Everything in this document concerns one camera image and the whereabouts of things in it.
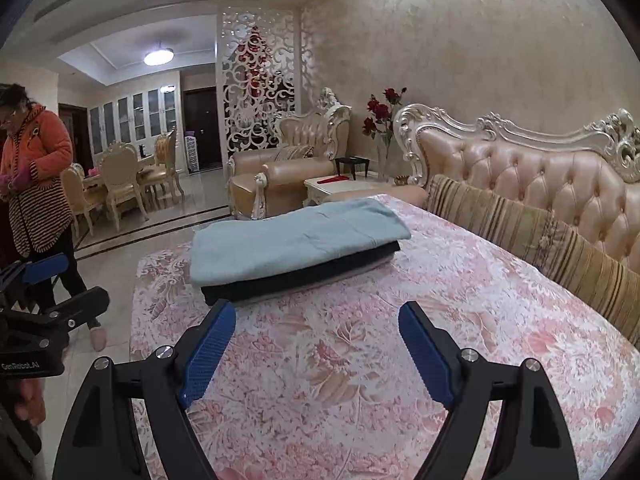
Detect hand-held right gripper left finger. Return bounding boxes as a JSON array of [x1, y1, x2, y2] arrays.
[[52, 300, 237, 480]]

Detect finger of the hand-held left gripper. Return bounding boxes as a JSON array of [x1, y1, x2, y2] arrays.
[[47, 287, 110, 341], [0, 253, 70, 311]]

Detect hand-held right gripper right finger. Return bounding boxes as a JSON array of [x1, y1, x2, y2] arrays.
[[398, 301, 581, 480]]

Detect light blue long-sleeve shirt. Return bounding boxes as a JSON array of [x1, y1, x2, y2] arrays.
[[189, 197, 412, 286]]

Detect person's left hand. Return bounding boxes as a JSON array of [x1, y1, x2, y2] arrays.
[[15, 377, 47, 428]]

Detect pink floral blanket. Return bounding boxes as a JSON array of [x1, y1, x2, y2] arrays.
[[129, 194, 640, 480]]

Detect ornate dining chair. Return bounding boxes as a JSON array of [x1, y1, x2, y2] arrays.
[[152, 130, 186, 206], [60, 165, 101, 238], [97, 141, 151, 231]]

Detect dark folded garment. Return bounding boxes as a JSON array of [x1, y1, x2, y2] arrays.
[[200, 240, 402, 307]]

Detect dining table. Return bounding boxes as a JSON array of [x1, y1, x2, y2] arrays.
[[82, 162, 161, 196]]

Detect striped gold cushion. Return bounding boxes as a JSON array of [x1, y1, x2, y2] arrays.
[[425, 174, 558, 261], [530, 210, 640, 346]]

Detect white glass-door cabinet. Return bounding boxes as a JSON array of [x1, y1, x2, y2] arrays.
[[87, 85, 181, 161]]

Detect white side table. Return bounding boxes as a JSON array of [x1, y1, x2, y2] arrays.
[[302, 175, 401, 208]]

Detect ornate pink leather armchair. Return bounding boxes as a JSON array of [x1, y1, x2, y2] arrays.
[[227, 87, 353, 221]]

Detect tufted pink leather sofa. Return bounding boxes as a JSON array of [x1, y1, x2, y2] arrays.
[[392, 102, 640, 281]]

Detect dark wooden door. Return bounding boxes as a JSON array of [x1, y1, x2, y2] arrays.
[[182, 87, 223, 173]]

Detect small striped armchair cushion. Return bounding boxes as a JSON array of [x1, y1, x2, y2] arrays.
[[272, 145, 316, 162]]

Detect red roses in vase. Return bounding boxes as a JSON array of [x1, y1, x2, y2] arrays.
[[362, 87, 406, 181]]

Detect round ceiling lamp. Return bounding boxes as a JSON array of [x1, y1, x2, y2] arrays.
[[143, 47, 175, 67]]

